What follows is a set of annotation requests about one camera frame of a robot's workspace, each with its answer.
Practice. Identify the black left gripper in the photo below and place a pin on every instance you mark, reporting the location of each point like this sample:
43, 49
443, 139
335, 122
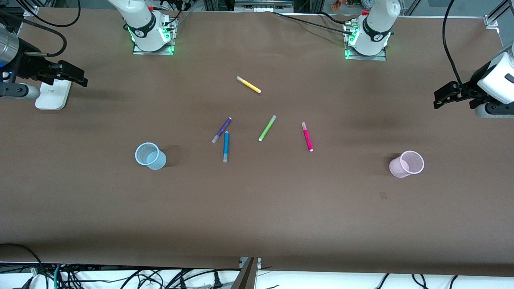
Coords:
470, 89

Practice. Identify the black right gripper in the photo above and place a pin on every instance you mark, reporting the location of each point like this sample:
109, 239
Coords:
27, 66

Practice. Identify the pink marker pen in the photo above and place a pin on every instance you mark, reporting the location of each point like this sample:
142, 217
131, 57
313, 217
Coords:
307, 136

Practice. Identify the blue marker pen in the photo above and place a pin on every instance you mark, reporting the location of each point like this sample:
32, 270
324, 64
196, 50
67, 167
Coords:
226, 146

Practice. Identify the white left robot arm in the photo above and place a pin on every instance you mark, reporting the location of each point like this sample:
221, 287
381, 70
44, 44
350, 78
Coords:
377, 24

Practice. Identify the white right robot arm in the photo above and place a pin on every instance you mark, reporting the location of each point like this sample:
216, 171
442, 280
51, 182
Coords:
140, 20

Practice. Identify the white desk lamp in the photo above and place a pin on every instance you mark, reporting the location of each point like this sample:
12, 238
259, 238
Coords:
52, 96

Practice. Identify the translucent pink plastic cup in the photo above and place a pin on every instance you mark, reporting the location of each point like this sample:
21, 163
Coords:
405, 165

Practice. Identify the translucent blue plastic cup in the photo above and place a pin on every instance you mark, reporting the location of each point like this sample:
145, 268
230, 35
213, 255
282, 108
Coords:
151, 157

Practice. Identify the purple marker pen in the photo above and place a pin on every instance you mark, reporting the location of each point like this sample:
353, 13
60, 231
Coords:
221, 129

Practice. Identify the yellow marker pen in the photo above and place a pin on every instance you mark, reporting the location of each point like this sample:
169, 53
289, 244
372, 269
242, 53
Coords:
249, 84

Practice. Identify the green marker pen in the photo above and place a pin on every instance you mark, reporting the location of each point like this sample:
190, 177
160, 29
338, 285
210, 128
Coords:
267, 128

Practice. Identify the grey metal box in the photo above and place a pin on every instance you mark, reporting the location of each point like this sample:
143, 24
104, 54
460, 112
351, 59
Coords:
263, 5

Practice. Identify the brown table leg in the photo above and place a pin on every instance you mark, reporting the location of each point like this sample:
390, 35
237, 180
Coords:
245, 275

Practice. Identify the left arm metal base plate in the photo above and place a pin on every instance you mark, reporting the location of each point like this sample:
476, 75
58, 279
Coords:
381, 56

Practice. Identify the aluminium frame profile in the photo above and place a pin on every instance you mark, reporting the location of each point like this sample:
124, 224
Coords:
498, 14

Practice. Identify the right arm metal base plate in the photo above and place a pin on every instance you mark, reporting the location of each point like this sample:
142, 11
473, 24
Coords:
168, 38

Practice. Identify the silver metal corner bracket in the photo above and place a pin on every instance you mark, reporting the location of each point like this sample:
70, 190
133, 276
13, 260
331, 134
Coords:
259, 263

